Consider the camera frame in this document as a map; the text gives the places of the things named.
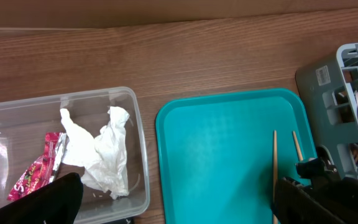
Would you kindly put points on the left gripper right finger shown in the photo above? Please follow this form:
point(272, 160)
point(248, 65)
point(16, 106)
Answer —
point(336, 202)

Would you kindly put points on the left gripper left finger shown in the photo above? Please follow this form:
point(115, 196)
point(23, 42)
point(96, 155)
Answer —
point(57, 202)

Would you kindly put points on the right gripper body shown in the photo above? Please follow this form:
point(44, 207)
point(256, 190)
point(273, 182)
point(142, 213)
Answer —
point(320, 171)

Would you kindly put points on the wooden chopstick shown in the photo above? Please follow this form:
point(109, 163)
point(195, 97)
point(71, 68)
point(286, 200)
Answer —
point(275, 162)
point(297, 146)

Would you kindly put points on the red snack wrapper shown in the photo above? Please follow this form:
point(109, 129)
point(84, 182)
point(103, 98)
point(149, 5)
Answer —
point(43, 170)

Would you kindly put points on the white napkin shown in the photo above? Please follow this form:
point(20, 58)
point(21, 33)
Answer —
point(103, 157)

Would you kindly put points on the black food waste tray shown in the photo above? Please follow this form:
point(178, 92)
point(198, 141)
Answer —
point(129, 220)

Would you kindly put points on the clear plastic waste bin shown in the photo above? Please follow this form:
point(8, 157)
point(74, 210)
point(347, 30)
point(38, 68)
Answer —
point(32, 135)

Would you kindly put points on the grey dishwasher rack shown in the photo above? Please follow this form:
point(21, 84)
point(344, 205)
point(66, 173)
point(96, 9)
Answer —
point(328, 89)

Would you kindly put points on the teal serving tray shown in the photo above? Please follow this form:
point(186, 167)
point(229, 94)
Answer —
point(216, 154)

